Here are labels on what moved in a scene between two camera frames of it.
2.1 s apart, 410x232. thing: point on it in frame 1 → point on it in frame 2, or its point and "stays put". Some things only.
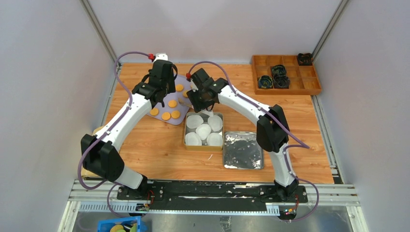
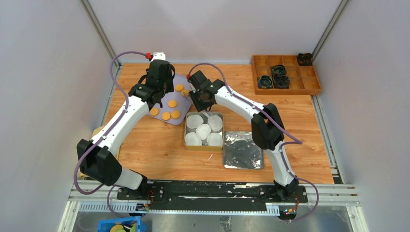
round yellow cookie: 184,94 stays put
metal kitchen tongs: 184,102 → 207,113
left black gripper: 171,87 stays put
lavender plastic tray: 173,112 stays put
